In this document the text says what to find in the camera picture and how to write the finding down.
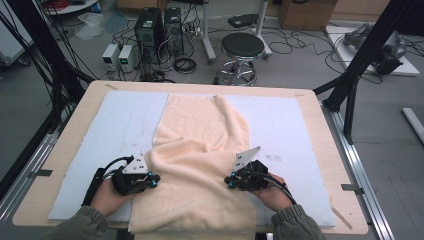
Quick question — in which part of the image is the white foam mat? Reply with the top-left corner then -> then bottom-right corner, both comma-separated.
48,89 -> 337,228

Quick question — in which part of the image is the white tube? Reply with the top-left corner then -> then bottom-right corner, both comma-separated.
401,107 -> 424,146

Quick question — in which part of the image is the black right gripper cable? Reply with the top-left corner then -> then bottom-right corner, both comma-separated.
263,173 -> 298,206

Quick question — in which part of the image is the person's left hand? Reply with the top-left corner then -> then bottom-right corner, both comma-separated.
90,178 -> 134,216

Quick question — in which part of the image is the black metal frame stand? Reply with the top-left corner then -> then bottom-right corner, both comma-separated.
313,0 -> 422,145

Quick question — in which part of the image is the slim black computer tower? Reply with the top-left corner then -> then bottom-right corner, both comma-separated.
163,7 -> 185,56

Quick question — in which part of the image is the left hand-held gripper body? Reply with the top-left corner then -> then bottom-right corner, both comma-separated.
110,154 -> 151,197

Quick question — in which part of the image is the black frame stand with cables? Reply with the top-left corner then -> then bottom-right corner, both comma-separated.
0,0 -> 96,134

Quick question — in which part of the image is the clear plastic sheet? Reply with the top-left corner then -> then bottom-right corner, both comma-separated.
75,12 -> 108,42

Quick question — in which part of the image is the white stand leg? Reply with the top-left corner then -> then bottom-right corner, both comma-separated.
252,0 -> 273,60
200,0 -> 218,65

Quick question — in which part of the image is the coiled black cable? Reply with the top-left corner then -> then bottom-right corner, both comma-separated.
173,57 -> 198,74

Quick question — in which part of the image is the white round table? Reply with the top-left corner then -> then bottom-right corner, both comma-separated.
43,0 -> 101,16

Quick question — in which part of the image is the wooden table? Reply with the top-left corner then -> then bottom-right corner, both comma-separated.
12,79 -> 369,235

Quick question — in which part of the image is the flat black device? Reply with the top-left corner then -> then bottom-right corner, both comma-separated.
228,13 -> 259,29

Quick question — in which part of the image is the grey machine part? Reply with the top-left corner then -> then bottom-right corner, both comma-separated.
343,22 -> 409,76

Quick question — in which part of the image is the person's right hand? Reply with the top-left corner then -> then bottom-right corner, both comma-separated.
251,173 -> 294,213

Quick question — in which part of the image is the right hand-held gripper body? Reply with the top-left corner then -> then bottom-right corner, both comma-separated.
232,145 -> 271,192

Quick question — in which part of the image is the aluminium rail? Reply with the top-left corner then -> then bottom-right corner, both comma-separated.
321,101 -> 396,240
0,133 -> 59,221

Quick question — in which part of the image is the cream towel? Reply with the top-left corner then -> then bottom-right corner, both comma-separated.
128,94 -> 258,236

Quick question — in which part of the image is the cardboard box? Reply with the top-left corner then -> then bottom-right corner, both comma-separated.
278,0 -> 338,32

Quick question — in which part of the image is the white power supply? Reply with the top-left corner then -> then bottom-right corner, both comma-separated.
118,44 -> 138,73
101,43 -> 121,72

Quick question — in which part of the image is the large black computer tower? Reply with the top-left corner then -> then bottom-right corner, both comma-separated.
134,7 -> 165,64

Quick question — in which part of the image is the white floor board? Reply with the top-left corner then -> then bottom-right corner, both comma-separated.
325,23 -> 421,78

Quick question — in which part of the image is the black round stool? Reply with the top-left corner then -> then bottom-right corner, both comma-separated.
218,32 -> 266,87

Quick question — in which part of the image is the black table clamp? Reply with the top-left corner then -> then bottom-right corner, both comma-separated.
341,183 -> 364,195
28,169 -> 54,179

